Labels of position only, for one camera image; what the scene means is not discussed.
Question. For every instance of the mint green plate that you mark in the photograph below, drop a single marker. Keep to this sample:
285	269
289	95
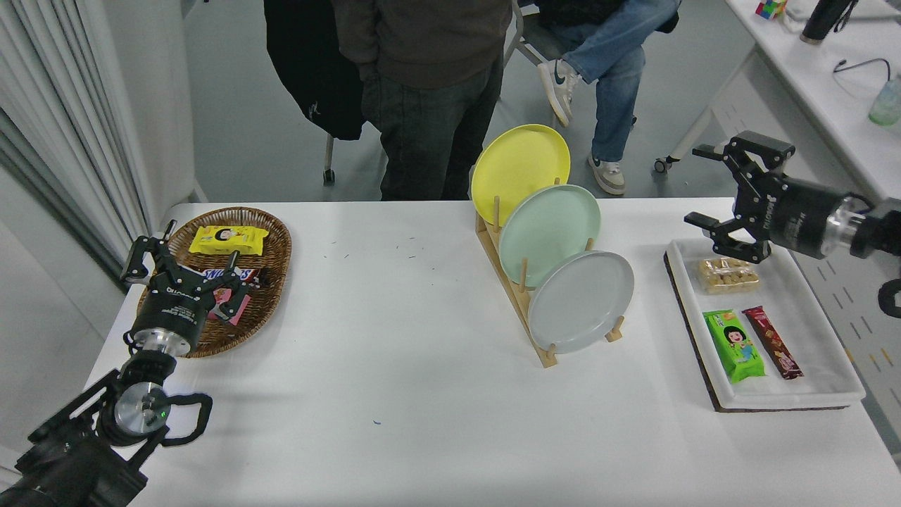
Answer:
549	232

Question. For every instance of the yellow snack packet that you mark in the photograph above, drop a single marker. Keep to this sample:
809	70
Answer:
229	241

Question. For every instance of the colourful puzzle cube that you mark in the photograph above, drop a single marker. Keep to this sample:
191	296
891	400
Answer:
771	8

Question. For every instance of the chair leg with castor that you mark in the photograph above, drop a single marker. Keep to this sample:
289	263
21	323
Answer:
329	158

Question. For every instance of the green snack packet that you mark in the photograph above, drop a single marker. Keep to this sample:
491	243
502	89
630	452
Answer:
733	345

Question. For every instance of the white tray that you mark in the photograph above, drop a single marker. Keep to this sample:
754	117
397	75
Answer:
809	331

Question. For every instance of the black jacket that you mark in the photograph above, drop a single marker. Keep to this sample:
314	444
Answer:
310	70

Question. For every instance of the seated person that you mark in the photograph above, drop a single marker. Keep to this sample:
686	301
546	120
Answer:
612	91

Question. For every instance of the pale green glass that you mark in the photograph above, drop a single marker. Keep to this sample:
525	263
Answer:
887	105

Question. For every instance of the yellow plate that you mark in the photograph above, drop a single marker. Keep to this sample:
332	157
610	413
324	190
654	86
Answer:
517	169

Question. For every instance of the white vertical curtain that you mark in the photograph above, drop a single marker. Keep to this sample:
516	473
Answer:
56	105

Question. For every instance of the silver laptop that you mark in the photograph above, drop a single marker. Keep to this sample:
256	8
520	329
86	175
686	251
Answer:
873	8

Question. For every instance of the grey office chair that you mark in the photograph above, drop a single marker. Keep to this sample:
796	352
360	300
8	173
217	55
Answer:
542	39

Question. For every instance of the wooden plate rack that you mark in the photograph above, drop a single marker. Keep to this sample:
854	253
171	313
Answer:
547	358

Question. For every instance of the brown board under tray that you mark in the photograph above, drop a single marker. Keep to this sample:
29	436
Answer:
725	408

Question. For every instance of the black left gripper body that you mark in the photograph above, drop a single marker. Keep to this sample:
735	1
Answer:
172	310

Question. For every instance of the brown Snickers bar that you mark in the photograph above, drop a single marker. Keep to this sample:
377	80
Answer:
211	273

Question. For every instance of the standing person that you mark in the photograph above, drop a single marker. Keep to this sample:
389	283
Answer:
422	127

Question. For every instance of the black bottle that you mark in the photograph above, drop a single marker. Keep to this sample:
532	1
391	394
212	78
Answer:
820	21

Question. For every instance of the pink snack packet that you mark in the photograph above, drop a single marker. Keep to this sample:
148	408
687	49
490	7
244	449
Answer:
241	310

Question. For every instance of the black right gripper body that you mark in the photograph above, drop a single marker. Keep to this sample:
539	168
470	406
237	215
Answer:
795	215

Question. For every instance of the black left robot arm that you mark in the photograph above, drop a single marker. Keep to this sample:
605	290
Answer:
70	465

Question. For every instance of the clear packet of nut biscuits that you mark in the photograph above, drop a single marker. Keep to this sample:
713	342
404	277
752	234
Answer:
728	276

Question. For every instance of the brown wicker basket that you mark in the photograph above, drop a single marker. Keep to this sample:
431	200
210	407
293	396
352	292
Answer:
271	232

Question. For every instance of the grey plate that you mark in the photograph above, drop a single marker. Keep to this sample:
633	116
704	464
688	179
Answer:
581	303

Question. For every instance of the dark red snack bar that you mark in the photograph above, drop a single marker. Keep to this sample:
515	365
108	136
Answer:
773	343

